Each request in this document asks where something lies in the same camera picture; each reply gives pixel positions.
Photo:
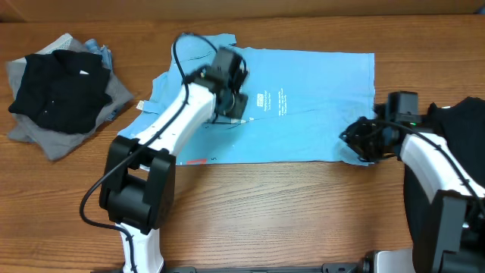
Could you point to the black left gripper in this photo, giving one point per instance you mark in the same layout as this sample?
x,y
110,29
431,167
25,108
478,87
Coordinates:
x,y
236,108

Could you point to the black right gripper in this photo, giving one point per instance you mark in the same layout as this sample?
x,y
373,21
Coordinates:
x,y
354,139

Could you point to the light blue printed t-shirt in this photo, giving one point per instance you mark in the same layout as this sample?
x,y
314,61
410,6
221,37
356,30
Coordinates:
x,y
298,105

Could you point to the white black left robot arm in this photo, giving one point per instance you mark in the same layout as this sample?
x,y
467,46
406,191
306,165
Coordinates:
x,y
138,185

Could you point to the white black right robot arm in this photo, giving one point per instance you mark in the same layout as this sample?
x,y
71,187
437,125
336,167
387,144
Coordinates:
x,y
452,237

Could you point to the black garment pile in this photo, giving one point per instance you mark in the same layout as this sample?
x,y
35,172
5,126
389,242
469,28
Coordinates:
x,y
462,126

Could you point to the blue folded garment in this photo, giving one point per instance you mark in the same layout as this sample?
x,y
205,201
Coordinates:
x,y
93,46

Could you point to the black folded polo shirt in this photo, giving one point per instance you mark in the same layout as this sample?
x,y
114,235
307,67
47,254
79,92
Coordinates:
x,y
63,91

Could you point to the white mesh folded garment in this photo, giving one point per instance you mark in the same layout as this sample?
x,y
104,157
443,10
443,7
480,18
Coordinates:
x,y
63,42

